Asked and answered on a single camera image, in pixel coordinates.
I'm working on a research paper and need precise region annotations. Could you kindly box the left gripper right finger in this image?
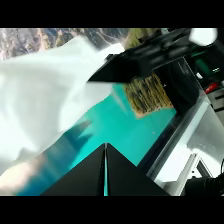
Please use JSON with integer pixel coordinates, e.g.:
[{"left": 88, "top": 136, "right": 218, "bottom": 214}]
[{"left": 106, "top": 143, "right": 170, "bottom": 197}]

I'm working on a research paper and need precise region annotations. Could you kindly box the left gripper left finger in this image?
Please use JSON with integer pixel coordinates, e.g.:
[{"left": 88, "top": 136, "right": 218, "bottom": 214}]
[{"left": 41, "top": 143, "right": 107, "bottom": 197}]

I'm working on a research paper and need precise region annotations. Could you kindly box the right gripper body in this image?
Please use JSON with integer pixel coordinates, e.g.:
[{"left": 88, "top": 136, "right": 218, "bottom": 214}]
[{"left": 109, "top": 29, "right": 198, "bottom": 77}]

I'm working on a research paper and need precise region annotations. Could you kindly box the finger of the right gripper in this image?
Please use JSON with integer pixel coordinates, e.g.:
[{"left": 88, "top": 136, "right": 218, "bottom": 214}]
[{"left": 87, "top": 54, "right": 148, "bottom": 85}]

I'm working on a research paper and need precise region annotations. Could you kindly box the white shirt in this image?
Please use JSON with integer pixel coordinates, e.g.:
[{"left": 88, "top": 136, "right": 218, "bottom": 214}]
[{"left": 0, "top": 34, "right": 127, "bottom": 176}]

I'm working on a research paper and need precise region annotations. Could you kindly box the black garment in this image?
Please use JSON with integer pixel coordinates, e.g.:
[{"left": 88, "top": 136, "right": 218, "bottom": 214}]
[{"left": 154, "top": 58, "right": 202, "bottom": 116}]

